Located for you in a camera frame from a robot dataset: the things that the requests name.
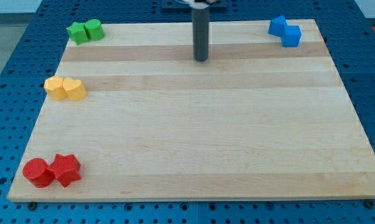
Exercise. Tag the red cylinder block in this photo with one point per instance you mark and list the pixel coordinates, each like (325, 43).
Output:
(36, 172)

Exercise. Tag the yellow hexagon block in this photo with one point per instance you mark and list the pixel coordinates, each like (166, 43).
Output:
(54, 88)

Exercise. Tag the yellow heart block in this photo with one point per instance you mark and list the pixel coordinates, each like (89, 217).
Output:
(74, 89)

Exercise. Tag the light wooden board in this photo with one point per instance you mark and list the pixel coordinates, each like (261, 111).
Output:
(256, 121)

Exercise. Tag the blue triangle block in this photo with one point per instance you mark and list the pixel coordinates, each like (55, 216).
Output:
(277, 26)

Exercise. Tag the green cylinder block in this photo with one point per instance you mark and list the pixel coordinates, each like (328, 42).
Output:
(94, 29)

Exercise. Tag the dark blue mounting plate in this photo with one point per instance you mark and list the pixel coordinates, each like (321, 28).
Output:
(178, 5)

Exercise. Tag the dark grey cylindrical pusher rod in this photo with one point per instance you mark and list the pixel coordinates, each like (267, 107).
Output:
(200, 23)

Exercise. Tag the green star block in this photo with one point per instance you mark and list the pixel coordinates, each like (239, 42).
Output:
(77, 33)

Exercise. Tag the blue cube block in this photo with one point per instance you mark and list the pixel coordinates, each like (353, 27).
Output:
(291, 36)

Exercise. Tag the red star block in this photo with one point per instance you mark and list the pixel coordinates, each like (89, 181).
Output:
(65, 169)

